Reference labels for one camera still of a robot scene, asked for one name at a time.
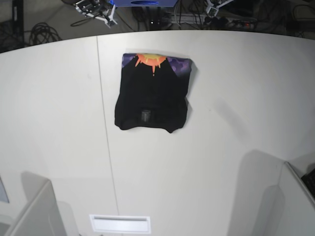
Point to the blue box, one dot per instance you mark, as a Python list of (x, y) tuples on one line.
[(149, 3)]

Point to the white partition panel left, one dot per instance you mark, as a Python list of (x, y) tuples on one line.
[(29, 207)]

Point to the white table grommet plate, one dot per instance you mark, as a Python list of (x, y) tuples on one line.
[(121, 224)]

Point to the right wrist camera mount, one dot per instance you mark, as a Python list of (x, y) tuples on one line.
[(102, 10)]

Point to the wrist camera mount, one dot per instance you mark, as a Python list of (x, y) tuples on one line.
[(102, 10), (213, 6)]

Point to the black keyboard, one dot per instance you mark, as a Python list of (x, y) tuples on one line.
[(309, 181)]

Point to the white power strip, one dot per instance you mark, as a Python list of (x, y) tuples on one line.
[(197, 20)]

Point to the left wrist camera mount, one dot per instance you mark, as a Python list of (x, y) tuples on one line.
[(213, 6)]

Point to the white partition panel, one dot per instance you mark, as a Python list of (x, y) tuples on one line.
[(272, 203), (29, 207)]

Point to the black equipment rack post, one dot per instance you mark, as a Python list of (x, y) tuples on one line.
[(18, 21)]

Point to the white partition panel right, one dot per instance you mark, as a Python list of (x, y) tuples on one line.
[(272, 203)]

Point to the black T-shirt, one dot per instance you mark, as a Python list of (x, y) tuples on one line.
[(153, 92)]

